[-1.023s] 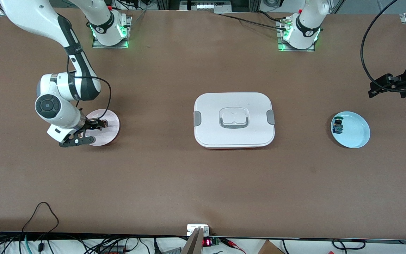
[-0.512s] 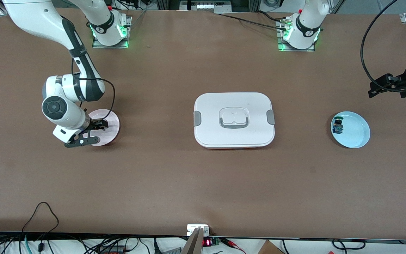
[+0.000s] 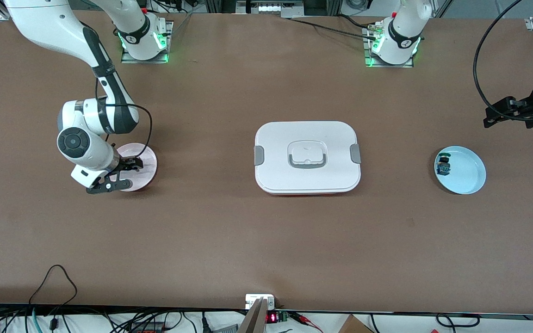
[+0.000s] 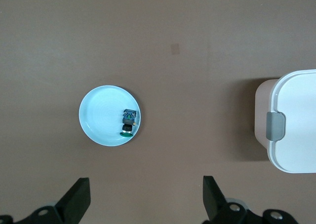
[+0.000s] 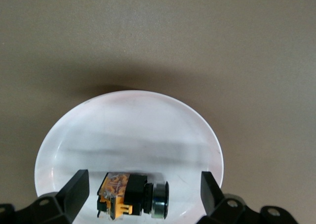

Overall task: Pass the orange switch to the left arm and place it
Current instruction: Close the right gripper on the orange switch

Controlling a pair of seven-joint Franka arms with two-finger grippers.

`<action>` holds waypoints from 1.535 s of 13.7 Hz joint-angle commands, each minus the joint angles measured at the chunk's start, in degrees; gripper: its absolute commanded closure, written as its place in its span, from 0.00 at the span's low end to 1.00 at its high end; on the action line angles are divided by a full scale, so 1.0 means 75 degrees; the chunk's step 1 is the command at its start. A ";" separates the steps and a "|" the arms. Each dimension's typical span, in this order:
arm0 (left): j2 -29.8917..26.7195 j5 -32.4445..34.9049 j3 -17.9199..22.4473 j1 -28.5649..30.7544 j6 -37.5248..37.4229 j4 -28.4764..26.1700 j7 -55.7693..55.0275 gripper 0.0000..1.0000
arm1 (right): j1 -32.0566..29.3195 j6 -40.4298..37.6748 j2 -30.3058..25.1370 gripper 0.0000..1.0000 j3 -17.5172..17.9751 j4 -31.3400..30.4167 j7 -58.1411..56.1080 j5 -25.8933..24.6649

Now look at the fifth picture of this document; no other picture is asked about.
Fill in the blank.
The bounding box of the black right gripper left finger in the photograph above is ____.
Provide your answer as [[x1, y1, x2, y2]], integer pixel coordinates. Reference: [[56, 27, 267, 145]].
[[0, 169, 90, 224]]

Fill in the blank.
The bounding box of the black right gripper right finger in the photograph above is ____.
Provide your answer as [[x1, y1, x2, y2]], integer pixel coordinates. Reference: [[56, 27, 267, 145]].
[[200, 171, 301, 224]]

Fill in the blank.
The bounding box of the orange black push-button switch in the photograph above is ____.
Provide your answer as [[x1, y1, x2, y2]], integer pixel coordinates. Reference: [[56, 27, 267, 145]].
[[95, 172, 171, 220]]

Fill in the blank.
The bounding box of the pale pink round plate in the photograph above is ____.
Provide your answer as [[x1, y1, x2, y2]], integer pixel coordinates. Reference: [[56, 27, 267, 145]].
[[34, 90, 225, 224]]

